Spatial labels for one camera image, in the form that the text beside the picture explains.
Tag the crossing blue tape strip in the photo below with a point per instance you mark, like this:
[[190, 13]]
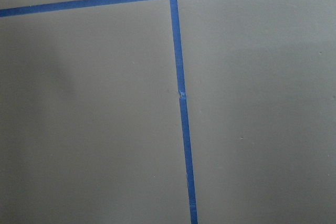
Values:
[[183, 109]]

